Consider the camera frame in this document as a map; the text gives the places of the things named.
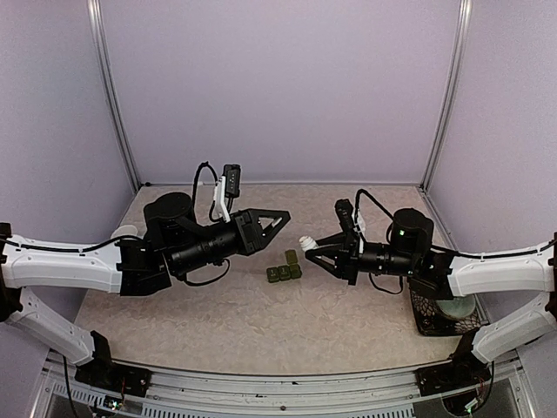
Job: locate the green weekly pill organizer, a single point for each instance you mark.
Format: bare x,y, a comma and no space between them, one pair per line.
291,270

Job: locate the white pill bottle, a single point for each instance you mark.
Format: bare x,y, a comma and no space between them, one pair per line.
307,243

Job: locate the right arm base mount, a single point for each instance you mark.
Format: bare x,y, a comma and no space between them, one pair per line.
458,373

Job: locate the front aluminium rail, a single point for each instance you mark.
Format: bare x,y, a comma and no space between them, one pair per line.
176,393

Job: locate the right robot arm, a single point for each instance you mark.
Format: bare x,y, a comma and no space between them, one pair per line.
438,275

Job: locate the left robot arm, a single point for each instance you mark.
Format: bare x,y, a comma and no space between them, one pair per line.
174,245

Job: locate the right aluminium frame post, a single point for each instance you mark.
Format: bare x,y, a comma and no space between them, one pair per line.
453,78

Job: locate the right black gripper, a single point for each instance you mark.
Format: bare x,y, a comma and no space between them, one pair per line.
346,256

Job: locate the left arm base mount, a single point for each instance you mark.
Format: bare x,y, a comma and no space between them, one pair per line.
115,377

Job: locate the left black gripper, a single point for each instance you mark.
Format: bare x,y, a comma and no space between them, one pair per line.
252,238

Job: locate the black floral square plate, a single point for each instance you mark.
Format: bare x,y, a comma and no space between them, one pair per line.
429,321

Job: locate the light blue mug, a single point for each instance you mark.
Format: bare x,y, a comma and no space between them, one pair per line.
125,230

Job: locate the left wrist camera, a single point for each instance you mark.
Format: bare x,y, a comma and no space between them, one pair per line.
226,191

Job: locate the left aluminium frame post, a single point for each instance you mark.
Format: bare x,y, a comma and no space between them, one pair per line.
110,92

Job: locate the aluminium frame post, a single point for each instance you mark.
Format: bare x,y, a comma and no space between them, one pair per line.
110,92
453,78

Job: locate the pale green bowl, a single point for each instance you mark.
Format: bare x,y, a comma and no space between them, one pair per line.
457,308

